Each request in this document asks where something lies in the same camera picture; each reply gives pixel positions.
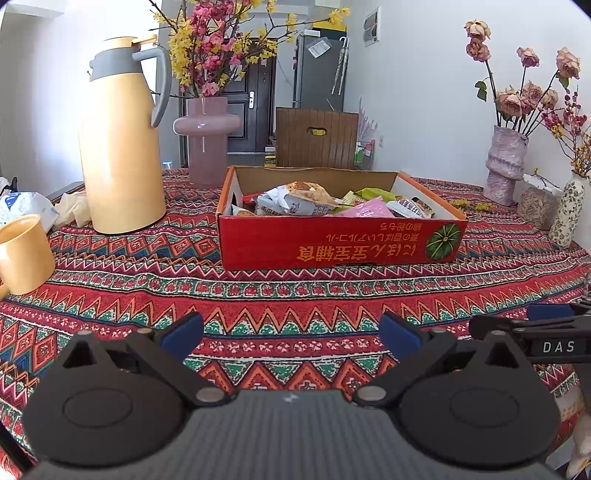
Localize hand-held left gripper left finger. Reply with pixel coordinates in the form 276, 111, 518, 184
58, 311, 232, 409

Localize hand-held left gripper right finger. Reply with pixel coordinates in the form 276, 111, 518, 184
353, 311, 527, 409

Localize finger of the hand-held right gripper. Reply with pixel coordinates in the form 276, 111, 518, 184
527, 299, 591, 320
468, 315, 533, 343

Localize red cardboard box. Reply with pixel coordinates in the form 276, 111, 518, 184
216, 165, 468, 271

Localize dark snack packet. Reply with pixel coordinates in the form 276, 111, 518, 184
388, 196, 435, 219

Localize pink snack packet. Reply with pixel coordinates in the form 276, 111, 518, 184
339, 198, 398, 219

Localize green snack packet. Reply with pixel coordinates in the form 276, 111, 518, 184
332, 188, 398, 215

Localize white grey snack packet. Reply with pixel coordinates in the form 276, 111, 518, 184
256, 185, 333, 217

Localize clear cracker snack packet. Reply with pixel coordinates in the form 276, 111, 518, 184
286, 181, 342, 206

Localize floral ceramic vase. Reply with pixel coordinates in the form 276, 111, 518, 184
549, 171, 587, 248

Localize clear seed jar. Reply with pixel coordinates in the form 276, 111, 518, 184
516, 173, 561, 230

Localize fallen yellow petals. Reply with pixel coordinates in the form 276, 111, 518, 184
450, 198, 495, 213

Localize textured pink vase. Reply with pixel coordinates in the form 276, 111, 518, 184
482, 124, 529, 207

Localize yellow mug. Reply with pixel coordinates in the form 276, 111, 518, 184
0, 213, 56, 301

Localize yellow thermos jug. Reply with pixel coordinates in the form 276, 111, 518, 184
78, 34, 172, 235

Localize pink glass vase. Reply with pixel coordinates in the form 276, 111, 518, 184
173, 96, 242, 188

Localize yellow red berry branches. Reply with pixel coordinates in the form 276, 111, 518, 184
538, 90, 591, 178

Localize white plastic bag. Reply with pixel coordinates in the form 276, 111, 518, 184
0, 178, 61, 232

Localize dried pink roses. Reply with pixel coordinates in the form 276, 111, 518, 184
464, 18, 581, 137

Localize wooden chair back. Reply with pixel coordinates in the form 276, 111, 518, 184
276, 107, 360, 170

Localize dark brown door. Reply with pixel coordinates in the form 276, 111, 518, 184
226, 55, 278, 155

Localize grey refrigerator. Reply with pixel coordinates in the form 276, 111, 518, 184
293, 31, 347, 112

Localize folded white umbrella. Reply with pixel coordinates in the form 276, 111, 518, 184
331, 38, 350, 95

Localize pink yellow blossom branches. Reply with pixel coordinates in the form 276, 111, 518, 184
150, 0, 352, 100

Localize white wall panel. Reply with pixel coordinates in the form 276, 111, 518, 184
362, 7, 382, 47

